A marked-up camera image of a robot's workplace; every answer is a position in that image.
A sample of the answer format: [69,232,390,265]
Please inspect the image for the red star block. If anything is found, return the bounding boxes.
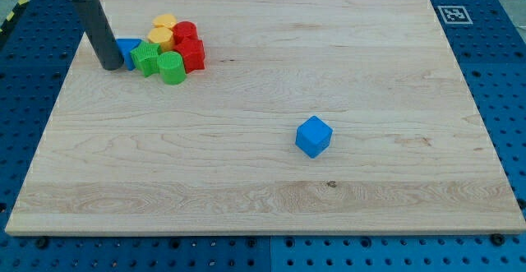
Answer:
[173,39,205,73]

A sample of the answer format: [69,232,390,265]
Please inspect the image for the black bolt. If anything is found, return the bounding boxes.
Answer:
[35,237,49,250]
[490,233,505,247]

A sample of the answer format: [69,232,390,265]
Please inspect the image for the blue cube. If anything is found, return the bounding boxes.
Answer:
[295,116,333,159]

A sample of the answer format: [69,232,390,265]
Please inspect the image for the black bolt left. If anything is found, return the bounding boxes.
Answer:
[35,237,49,250]

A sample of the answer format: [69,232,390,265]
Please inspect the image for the white fiducial marker tag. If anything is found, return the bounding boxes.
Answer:
[437,5,473,25]

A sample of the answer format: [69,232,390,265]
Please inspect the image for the yellow hexagon block front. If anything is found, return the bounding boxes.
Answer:
[147,27,174,53]

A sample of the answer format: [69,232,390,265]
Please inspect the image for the yellow hexagon block rear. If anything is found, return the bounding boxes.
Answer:
[152,13,178,30]

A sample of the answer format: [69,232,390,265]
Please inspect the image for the blue triangular block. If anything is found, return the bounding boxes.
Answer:
[116,38,142,71]

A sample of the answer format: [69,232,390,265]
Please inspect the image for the yellow hexagon block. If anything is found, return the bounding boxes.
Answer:
[152,13,178,30]
[147,27,174,53]

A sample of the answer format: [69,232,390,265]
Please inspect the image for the green star block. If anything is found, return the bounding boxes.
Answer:
[130,41,162,77]

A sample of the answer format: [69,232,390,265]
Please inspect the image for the black bolt right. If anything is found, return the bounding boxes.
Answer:
[490,233,505,247]

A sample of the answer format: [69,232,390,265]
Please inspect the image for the wooden board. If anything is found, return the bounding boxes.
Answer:
[6,0,525,237]

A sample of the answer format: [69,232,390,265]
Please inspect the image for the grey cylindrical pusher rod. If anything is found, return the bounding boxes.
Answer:
[72,0,124,71]

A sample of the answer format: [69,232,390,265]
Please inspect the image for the red cylinder block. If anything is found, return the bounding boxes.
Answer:
[172,21,198,44]

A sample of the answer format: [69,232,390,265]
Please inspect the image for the green cylinder block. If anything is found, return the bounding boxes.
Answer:
[157,51,187,85]

